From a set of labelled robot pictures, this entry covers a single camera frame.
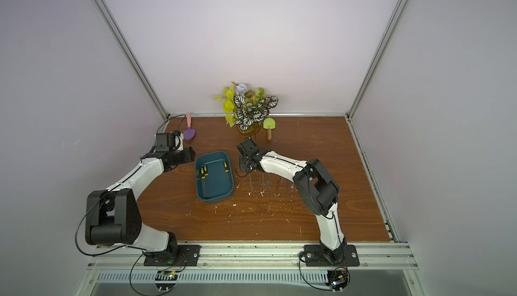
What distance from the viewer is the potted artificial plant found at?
0.89 m

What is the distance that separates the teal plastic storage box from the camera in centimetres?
92

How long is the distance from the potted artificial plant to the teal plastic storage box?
0.18 m
